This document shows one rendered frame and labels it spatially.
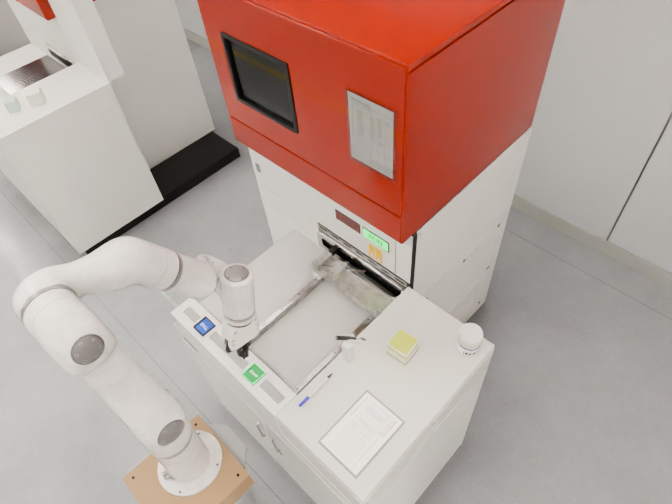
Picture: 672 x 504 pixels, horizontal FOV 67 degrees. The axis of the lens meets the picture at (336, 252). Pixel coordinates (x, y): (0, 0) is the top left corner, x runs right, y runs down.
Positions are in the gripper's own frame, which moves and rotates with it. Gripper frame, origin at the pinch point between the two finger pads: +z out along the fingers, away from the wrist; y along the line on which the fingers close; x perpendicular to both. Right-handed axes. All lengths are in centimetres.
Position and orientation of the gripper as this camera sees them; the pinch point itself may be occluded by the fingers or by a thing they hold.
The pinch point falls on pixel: (242, 350)
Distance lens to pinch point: 152.6
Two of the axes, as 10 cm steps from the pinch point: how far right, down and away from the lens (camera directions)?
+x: 7.2, 5.0, -4.8
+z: -0.7, 7.4, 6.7
